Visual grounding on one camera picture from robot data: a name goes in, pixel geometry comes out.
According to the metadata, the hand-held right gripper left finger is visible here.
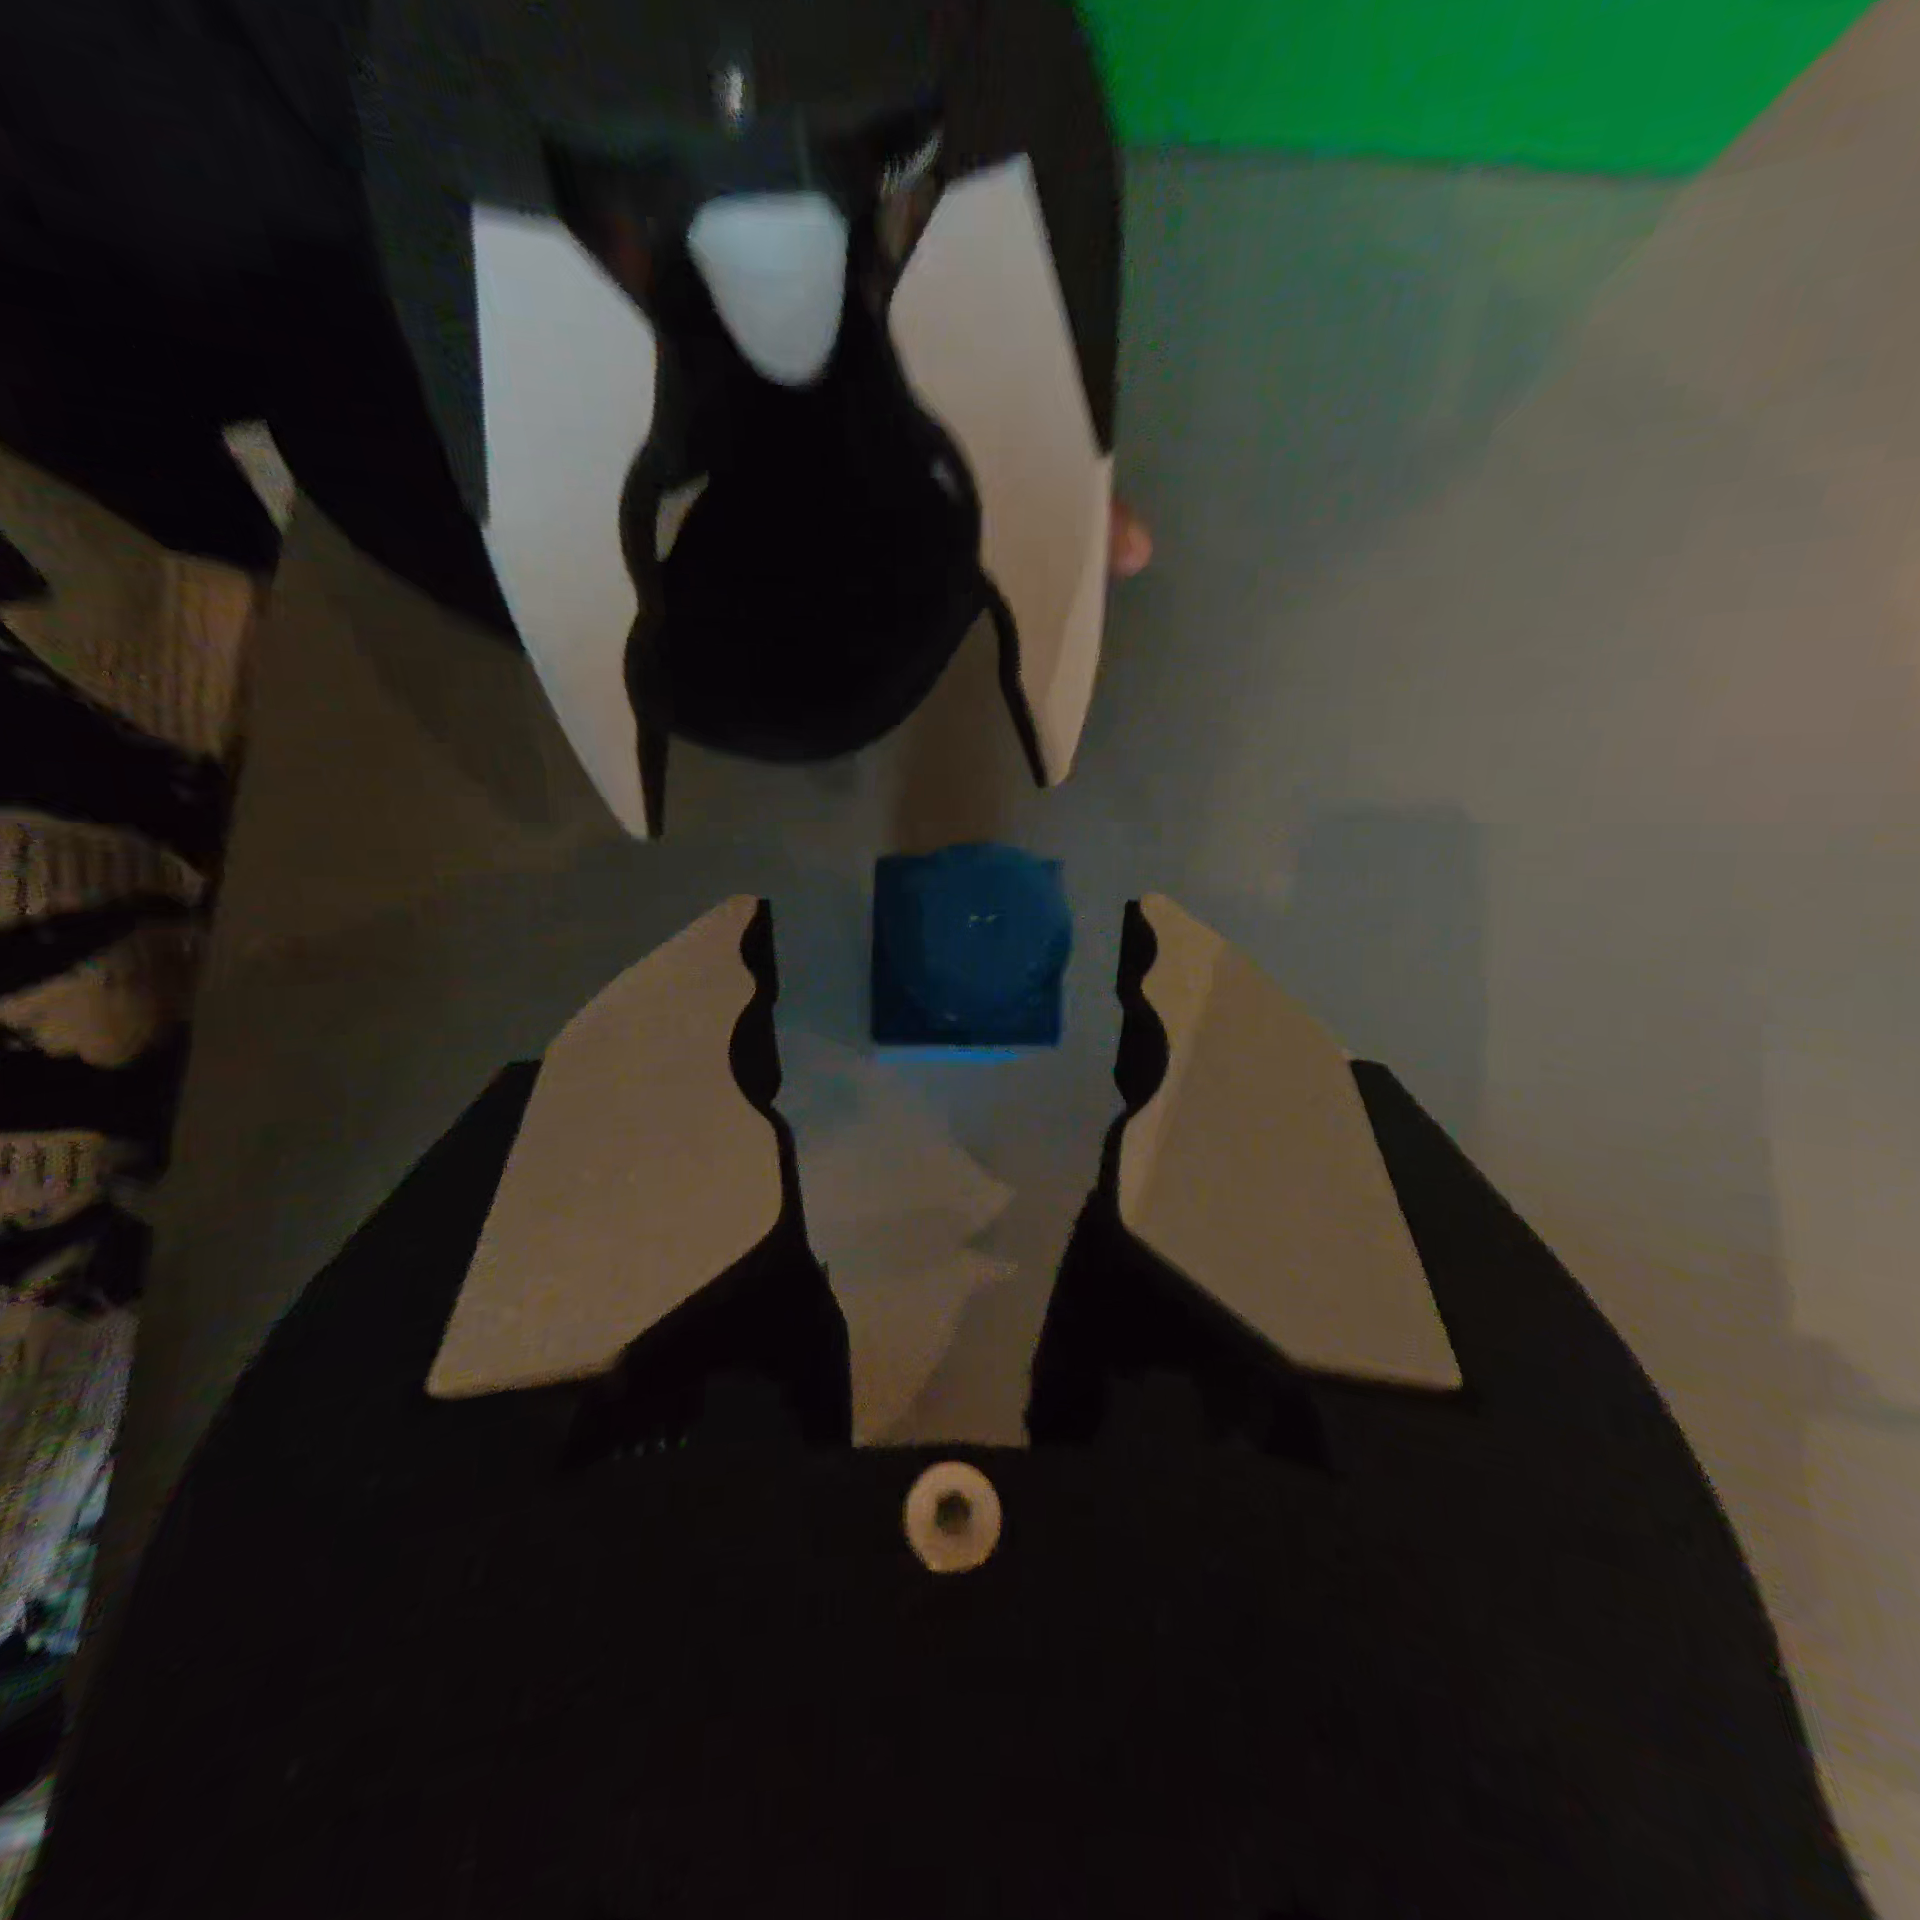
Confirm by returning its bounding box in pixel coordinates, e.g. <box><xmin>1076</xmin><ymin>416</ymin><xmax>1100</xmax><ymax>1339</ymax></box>
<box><xmin>424</xmin><ymin>895</ymin><xmax>812</xmax><ymax>1400</ymax></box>

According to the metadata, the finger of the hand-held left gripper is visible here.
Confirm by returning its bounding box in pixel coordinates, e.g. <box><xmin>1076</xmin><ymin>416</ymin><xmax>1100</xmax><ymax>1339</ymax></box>
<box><xmin>470</xmin><ymin>201</ymin><xmax>672</xmax><ymax>842</ymax></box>
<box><xmin>883</xmin><ymin>154</ymin><xmax>1122</xmax><ymax>789</ymax></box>

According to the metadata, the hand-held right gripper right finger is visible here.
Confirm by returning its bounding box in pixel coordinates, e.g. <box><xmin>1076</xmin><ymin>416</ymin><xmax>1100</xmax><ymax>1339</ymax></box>
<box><xmin>1108</xmin><ymin>893</ymin><xmax>1464</xmax><ymax>1398</ymax></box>

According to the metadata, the blue mega block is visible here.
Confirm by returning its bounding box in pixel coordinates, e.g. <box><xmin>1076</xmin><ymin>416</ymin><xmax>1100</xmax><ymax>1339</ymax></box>
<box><xmin>870</xmin><ymin>842</ymin><xmax>1077</xmax><ymax>1068</ymax></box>

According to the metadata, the green plastic bin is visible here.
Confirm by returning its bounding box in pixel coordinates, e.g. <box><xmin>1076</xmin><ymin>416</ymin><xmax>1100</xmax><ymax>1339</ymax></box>
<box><xmin>1070</xmin><ymin>0</ymin><xmax>1879</xmax><ymax>185</ymax></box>

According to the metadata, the black white patterned clothing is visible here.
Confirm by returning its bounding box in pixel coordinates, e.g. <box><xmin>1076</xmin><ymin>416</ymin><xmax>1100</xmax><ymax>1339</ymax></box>
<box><xmin>0</xmin><ymin>441</ymin><xmax>288</xmax><ymax>1653</ymax></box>

